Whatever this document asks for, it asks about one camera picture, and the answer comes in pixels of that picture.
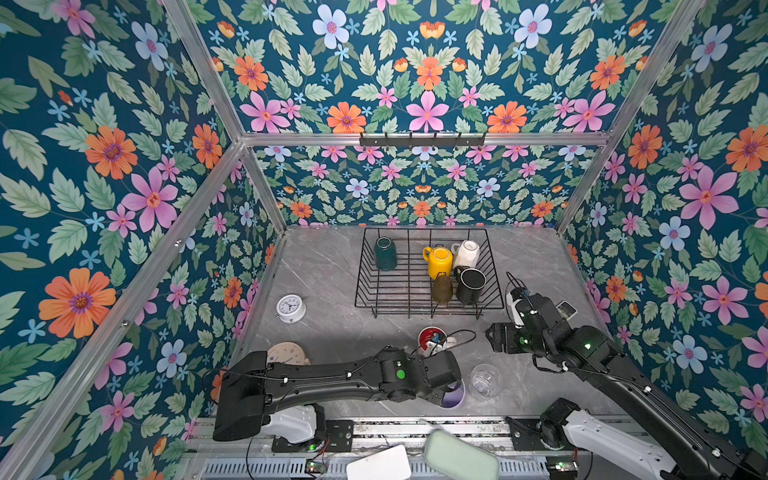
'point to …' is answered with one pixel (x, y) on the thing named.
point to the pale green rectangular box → (452, 457)
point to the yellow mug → (440, 260)
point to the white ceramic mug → (467, 253)
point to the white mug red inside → (433, 339)
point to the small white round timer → (290, 308)
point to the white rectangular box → (388, 464)
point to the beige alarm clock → (287, 352)
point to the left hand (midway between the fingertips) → (447, 388)
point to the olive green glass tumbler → (442, 288)
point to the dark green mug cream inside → (385, 253)
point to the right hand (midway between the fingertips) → (498, 331)
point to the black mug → (470, 283)
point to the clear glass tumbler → (485, 380)
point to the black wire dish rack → (427, 269)
